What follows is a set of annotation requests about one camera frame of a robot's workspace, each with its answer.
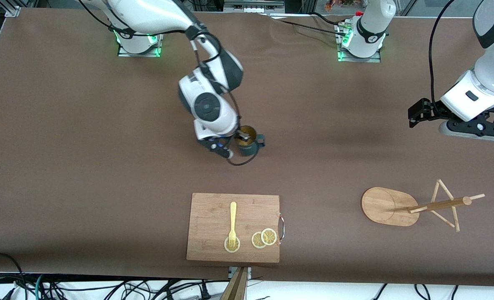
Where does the teal cup yellow inside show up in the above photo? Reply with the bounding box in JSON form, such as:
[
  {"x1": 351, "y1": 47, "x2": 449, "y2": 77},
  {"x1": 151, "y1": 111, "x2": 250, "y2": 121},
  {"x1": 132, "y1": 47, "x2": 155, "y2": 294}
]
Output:
[{"x1": 235, "y1": 125, "x2": 267, "y2": 157}]

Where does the wooden cup rack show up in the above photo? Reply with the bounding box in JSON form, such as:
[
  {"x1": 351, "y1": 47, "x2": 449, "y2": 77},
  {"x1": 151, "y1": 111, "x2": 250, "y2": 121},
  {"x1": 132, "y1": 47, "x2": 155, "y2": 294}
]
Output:
[{"x1": 361, "y1": 179, "x2": 486, "y2": 233}]

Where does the yellow plastic fork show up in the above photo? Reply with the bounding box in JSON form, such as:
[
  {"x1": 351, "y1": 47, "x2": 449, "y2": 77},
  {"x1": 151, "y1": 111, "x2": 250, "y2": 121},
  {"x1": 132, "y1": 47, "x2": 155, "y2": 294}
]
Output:
[{"x1": 228, "y1": 202, "x2": 237, "y2": 249}]

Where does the brown table cover sheet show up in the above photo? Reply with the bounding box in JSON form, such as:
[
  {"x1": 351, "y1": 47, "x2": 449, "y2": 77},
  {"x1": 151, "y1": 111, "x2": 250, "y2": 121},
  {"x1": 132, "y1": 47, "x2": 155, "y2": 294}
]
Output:
[{"x1": 0, "y1": 7, "x2": 494, "y2": 288}]

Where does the wooden cutting board metal handle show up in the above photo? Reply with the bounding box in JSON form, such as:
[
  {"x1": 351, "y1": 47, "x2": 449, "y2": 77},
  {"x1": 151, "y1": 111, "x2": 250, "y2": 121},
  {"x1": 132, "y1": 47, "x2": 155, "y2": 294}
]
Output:
[{"x1": 186, "y1": 192, "x2": 285, "y2": 264}]

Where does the aluminium arm base plate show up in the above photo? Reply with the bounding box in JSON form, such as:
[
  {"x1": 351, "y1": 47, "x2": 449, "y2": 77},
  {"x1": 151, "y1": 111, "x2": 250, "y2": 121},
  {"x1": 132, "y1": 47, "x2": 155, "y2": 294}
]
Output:
[
  {"x1": 335, "y1": 23, "x2": 382, "y2": 63},
  {"x1": 118, "y1": 31, "x2": 164, "y2": 58}
]

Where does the metal post bracket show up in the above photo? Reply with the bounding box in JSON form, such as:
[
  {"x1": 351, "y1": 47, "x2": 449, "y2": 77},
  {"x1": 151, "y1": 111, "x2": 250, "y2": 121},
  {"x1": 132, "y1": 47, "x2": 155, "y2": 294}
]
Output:
[{"x1": 228, "y1": 267, "x2": 252, "y2": 280}]

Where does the black base cable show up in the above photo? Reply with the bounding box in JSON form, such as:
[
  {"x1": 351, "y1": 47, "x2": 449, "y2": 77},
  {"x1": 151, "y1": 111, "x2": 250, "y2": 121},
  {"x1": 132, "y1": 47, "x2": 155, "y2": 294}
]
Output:
[
  {"x1": 312, "y1": 12, "x2": 347, "y2": 27},
  {"x1": 272, "y1": 16, "x2": 345, "y2": 36}
]

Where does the wooden post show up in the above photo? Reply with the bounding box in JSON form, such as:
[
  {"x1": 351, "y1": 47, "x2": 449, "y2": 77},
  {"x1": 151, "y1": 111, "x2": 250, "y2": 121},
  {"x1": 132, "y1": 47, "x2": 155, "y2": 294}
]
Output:
[{"x1": 220, "y1": 267, "x2": 248, "y2": 300}]

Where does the thick black floor cable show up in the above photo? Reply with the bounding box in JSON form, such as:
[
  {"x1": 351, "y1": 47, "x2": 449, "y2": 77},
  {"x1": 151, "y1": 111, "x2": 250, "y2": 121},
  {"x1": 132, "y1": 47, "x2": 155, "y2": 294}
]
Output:
[{"x1": 0, "y1": 252, "x2": 25, "y2": 300}]

